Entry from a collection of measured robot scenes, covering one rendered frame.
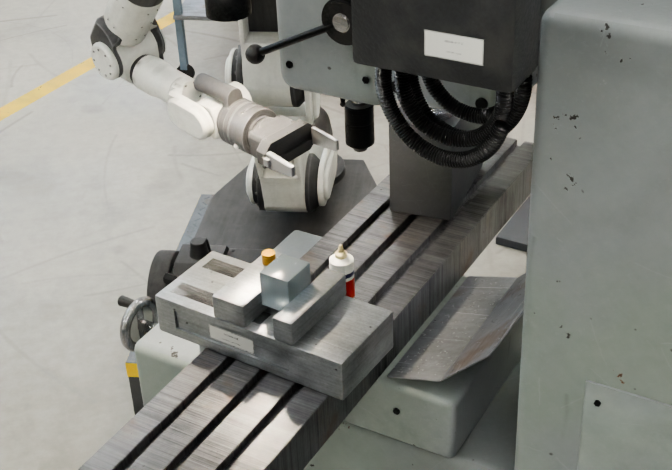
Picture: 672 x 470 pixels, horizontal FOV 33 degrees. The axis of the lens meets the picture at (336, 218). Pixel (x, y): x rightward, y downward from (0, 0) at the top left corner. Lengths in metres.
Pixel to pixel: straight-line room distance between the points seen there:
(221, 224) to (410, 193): 0.87
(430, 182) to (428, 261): 0.16
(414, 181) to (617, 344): 0.67
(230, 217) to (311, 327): 1.20
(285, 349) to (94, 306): 1.98
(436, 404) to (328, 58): 0.57
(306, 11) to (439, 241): 0.56
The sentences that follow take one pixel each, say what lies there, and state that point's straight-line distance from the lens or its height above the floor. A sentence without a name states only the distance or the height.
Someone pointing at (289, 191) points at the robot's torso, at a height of 0.70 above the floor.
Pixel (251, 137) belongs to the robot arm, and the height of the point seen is 1.14.
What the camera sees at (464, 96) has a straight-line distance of 1.58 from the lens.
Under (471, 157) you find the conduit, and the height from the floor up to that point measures 1.38.
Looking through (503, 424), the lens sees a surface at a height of 0.75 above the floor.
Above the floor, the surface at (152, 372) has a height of 0.70.
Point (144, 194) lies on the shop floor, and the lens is 4.19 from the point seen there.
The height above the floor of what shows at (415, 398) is 0.86.
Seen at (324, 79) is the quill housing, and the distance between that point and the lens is 1.70.
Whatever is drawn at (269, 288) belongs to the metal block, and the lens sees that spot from 1.72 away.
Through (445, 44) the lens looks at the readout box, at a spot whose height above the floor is 1.56.
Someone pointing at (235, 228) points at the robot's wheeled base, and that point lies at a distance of 2.84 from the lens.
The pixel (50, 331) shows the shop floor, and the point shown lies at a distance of 3.57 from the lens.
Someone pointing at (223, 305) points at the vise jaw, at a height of 1.05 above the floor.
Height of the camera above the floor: 2.05
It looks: 31 degrees down
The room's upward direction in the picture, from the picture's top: 3 degrees counter-clockwise
